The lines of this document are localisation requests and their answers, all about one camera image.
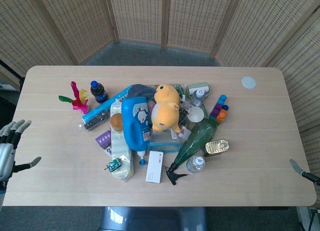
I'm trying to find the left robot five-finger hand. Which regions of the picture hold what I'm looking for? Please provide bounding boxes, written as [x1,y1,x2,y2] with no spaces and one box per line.
[0,119,42,189]

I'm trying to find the purple small box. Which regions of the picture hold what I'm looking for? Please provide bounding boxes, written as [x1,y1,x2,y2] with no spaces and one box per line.
[94,130,112,150]

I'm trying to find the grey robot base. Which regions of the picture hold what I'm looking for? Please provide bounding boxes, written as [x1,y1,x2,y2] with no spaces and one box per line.
[99,206,209,231]

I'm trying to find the black tripod stand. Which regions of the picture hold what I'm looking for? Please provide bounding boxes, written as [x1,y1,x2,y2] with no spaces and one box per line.
[0,59,25,92]

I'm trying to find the colourful feather shuttlecock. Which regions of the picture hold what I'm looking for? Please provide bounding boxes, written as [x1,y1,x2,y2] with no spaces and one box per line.
[58,81,91,115]

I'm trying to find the long blue plastic package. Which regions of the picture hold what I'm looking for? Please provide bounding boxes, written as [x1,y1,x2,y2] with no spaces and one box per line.
[76,84,134,132]

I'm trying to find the small green circuit board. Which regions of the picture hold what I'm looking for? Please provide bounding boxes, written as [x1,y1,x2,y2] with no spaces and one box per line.
[103,158,123,172]

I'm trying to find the dark soda bottle blue cap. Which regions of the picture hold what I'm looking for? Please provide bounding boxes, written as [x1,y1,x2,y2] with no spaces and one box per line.
[90,80,109,104]

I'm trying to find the clear bag of bread buns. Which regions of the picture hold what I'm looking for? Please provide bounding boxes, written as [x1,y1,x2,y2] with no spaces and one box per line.
[109,99,137,183]

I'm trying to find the blue detergent bottle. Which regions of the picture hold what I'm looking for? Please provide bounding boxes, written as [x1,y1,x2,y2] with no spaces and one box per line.
[121,96,152,167]

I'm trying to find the white cardboard box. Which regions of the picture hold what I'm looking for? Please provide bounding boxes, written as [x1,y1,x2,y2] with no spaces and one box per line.
[144,150,165,185]

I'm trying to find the dark blue cloth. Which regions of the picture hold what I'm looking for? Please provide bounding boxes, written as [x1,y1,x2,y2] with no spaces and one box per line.
[127,83,158,100]

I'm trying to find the clear container blue lid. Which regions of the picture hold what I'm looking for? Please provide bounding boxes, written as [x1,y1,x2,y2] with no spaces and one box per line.
[147,130,183,155]

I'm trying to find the yellow plush toy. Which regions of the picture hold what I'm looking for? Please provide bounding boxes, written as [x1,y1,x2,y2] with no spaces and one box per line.
[150,83,183,135]

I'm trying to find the red and white small card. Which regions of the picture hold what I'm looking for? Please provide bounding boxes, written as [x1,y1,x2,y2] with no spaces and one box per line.
[179,126,192,140]

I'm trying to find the black binder clips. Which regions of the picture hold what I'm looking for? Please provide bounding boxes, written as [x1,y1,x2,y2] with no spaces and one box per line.
[178,107,190,127]

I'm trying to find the clear water bottle white cap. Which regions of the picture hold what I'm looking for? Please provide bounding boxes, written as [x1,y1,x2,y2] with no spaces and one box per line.
[189,88,210,108]
[185,154,207,174]

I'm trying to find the green spray bottle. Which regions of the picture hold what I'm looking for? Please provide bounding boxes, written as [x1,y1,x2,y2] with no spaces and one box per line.
[165,118,219,187]

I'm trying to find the white paper cup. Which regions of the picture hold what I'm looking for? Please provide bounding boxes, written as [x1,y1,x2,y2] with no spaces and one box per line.
[186,106,205,124]

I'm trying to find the woven bamboo folding screen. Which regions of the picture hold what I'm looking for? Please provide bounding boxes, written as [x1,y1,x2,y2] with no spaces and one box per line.
[0,0,320,184]

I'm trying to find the green and white lint roller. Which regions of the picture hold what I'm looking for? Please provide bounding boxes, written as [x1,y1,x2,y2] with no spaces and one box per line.
[186,81,212,97]

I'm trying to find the golden tin can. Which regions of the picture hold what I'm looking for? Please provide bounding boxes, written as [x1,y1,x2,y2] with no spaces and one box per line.
[204,138,231,158]

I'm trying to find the colourful building block stack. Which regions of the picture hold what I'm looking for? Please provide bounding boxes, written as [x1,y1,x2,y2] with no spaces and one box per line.
[208,94,230,127]

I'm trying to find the white round table grommet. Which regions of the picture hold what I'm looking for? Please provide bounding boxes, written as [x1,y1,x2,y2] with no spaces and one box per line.
[241,75,258,90]

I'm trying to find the white equipment box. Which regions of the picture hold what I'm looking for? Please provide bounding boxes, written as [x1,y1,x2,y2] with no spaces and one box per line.
[296,205,320,231]

